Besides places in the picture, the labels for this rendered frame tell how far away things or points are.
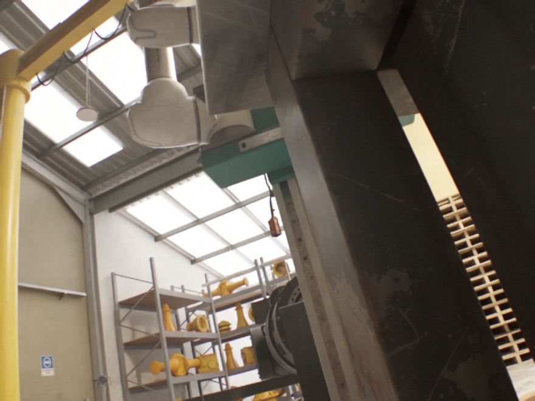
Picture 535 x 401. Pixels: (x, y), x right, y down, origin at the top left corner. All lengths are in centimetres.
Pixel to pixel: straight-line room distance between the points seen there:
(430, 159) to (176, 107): 616
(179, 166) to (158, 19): 776
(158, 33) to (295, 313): 94
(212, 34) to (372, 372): 24
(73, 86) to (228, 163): 729
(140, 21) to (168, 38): 8
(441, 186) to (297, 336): 581
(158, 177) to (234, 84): 872
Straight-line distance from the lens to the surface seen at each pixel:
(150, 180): 917
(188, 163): 870
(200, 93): 103
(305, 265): 122
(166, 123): 125
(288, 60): 26
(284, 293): 205
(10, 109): 463
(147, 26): 113
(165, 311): 961
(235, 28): 30
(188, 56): 770
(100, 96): 838
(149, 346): 1036
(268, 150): 117
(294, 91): 26
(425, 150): 721
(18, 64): 500
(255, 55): 32
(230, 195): 1062
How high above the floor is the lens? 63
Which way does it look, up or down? 24 degrees up
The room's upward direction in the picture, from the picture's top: 15 degrees counter-clockwise
